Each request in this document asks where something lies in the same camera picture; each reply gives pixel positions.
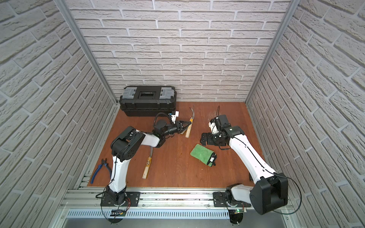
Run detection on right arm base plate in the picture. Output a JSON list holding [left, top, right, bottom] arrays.
[[213, 192, 251, 208]]

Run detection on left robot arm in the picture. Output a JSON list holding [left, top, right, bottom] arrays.
[[106, 120, 192, 196]]

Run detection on green rag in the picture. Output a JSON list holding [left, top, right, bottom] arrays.
[[190, 144, 217, 167]]

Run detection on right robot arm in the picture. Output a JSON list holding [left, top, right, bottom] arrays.
[[207, 115, 288, 215]]

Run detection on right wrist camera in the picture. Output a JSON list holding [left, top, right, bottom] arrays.
[[209, 119, 219, 134]]

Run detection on blue handled pliers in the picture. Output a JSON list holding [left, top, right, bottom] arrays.
[[90, 158, 112, 184]]

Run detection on black plastic toolbox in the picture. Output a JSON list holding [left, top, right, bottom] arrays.
[[119, 85, 177, 117]]

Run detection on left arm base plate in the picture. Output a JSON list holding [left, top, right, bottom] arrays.
[[96, 192, 141, 207]]

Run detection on aluminium front rail frame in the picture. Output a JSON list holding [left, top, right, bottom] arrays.
[[50, 187, 298, 228]]

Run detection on wooden handle sickle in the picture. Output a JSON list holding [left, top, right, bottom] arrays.
[[185, 106, 195, 138], [142, 147, 153, 180]]

